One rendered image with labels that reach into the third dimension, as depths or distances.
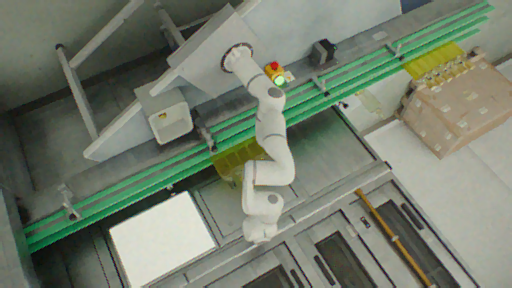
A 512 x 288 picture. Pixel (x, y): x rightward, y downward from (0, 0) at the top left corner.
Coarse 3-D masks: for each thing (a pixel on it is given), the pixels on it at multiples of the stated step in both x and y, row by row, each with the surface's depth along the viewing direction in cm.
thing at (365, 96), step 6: (366, 90) 217; (360, 96) 218; (366, 96) 215; (372, 96) 215; (366, 102) 215; (372, 102) 213; (378, 102) 213; (372, 108) 212; (378, 108) 212; (378, 114) 212
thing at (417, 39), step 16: (464, 16) 216; (480, 16) 216; (416, 32) 210; (432, 32) 210; (448, 32) 210; (384, 48) 204; (400, 48) 204; (352, 64) 199; (368, 64) 199; (320, 80) 194; (336, 80) 194; (288, 96) 189; (304, 96) 189; (224, 128) 180; (240, 128) 180
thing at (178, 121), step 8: (176, 104) 162; (184, 104) 164; (160, 112) 161; (168, 112) 175; (176, 112) 178; (184, 112) 175; (152, 120) 173; (160, 120) 176; (168, 120) 179; (176, 120) 182; (184, 120) 183; (152, 128) 166; (160, 128) 181; (168, 128) 181; (176, 128) 181; (184, 128) 181; (192, 128) 181; (160, 136) 179; (168, 136) 179; (176, 136) 180
